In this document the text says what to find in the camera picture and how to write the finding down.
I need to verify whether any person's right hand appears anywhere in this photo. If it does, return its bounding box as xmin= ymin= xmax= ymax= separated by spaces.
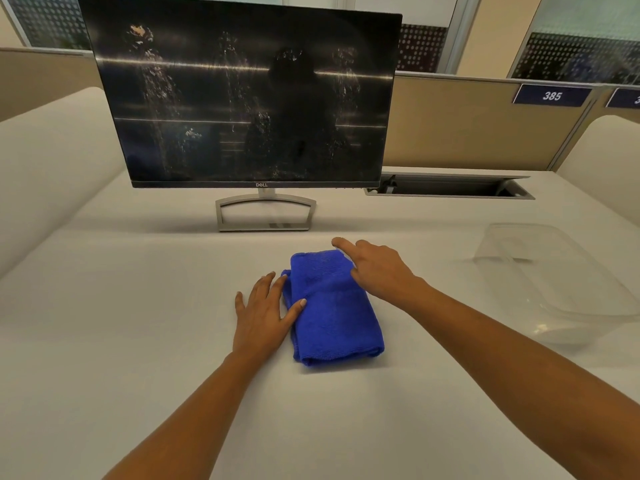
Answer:
xmin=331 ymin=237 xmax=429 ymax=316

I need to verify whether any person's left hand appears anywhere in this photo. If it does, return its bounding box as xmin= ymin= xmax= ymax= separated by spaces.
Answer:
xmin=233 ymin=271 xmax=308 ymax=358

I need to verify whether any blue microfiber cloth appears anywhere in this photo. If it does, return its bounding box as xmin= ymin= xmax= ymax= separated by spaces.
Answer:
xmin=281 ymin=250 xmax=385 ymax=367

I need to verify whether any person's left forearm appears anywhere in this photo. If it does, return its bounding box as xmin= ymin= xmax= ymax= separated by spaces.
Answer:
xmin=102 ymin=347 xmax=273 ymax=480

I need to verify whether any person's right forearm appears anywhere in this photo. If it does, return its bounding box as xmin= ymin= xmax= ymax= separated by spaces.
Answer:
xmin=405 ymin=286 xmax=640 ymax=480

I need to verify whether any beige desk partition panel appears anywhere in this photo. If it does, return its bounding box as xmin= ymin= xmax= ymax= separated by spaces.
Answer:
xmin=549 ymin=87 xmax=640 ymax=171
xmin=382 ymin=72 xmax=609 ymax=172
xmin=0 ymin=47 xmax=104 ymax=123

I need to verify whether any black computer monitor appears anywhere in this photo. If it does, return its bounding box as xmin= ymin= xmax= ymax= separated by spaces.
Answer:
xmin=76 ymin=0 xmax=403 ymax=233

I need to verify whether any clear plastic container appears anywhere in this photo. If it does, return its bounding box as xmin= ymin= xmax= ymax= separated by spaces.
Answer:
xmin=472 ymin=223 xmax=640 ymax=345

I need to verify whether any white curved desk divider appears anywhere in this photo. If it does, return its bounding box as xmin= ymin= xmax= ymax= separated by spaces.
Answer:
xmin=555 ymin=115 xmax=640 ymax=199
xmin=0 ymin=87 xmax=127 ymax=281

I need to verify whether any window with dotted film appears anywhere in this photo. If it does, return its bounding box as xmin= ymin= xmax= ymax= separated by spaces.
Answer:
xmin=394 ymin=0 xmax=482 ymax=75
xmin=4 ymin=0 xmax=92 ymax=51
xmin=507 ymin=0 xmax=640 ymax=86

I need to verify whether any blue number sign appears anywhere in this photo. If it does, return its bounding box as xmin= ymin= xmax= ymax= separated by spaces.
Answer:
xmin=604 ymin=87 xmax=640 ymax=110
xmin=512 ymin=84 xmax=594 ymax=107

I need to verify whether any grey desk cable tray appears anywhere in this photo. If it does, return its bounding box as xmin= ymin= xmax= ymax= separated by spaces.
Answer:
xmin=364 ymin=172 xmax=536 ymax=201

